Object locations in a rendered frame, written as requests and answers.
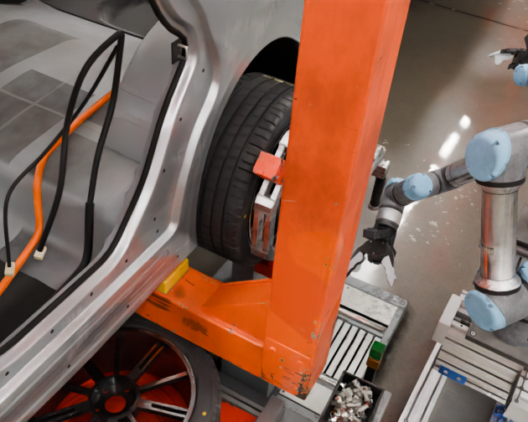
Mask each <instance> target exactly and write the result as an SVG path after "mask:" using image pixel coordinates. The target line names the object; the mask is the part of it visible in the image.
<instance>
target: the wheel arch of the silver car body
mask: <svg viewBox="0 0 528 422"><path fill-rule="evenodd" d="M299 42H300V40H299V39H298V38H297V37H295V36H293V35H291V34H284V35H281V36H278V37H276V38H274V39H273V40H271V41H270V42H269V43H267V44H266V45H265V46H264V47H263V48H262V49H261V50H260V51H259V52H258V53H257V54H256V55H255V56H254V58H253V59H252V60H251V62H250V63H249V64H248V65H247V66H246V68H245V70H244V71H243V73H242V74H241V75H244V74H247V73H250V72H261V73H263V74H266V75H270V76H273V77H276V78H278V79H280V80H285V81H287V82H290V83H293V84H295V77H296V70H297V62H298V49H299ZM239 79H240V78H239ZM197 206H198V199H197ZM197 206H196V217H197ZM196 217H195V235H196V242H197V246H198V240H197V232H196Z"/></svg>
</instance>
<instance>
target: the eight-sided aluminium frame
mask: <svg viewBox="0 0 528 422"><path fill-rule="evenodd" d="M288 135H289V131H286V133H285V134H284V136H283V137H282V139H281V141H280V142H279V147H278V149H277V152H276V154H275V156H276V157H280V158H282V159H284V157H285V155H286V153H287V142H288ZM282 184H283V183H282ZM272 185H273V182H270V181H268V180H266V179H265V180H264V182H263V184H262V186H261V189H260V192H259V193H257V196H256V201H255V204H254V208H253V209H254V218H253V229H252V239H251V253H252V254H254V255H256V256H259V257H261V258H263V259H264V260H268V261H274V255H275V248H276V245H274V246H273V247H272V245H273V237H274V229H275V223H276V215H277V207H278V204H279V201H280V198H281V196H282V185H278V184H276V187H275V188H274V190H273V193H272V194H269V193H270V190H271V188H272ZM264 214H265V215H266V219H265V228H264V237H263V242H261V240H262V231H263V222H264Z"/></svg>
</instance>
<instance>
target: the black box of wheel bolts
mask: <svg viewBox="0 0 528 422"><path fill-rule="evenodd" d="M384 392H385V389H383V388H382V387H379V386H377V385H375V384H373V383H371V382H368V381H366V380H364V379H362V378H360V377H357V376H355V375H353V374H352V373H349V372H346V371H344V370H343V372H342V373H341V375H340V377H339V380H338V382H337V383H336V385H335V387H334V390H333V392H332V393H331V395H330V397H329V400H328V402H327V404H326V405H325V407H324V410H323V412H322V414H321V415H320V417H319V419H318V422H372V421H374V418H375V414H376V412H377V410H378V407H379V405H380V401H381V399H382V396H383V394H384Z"/></svg>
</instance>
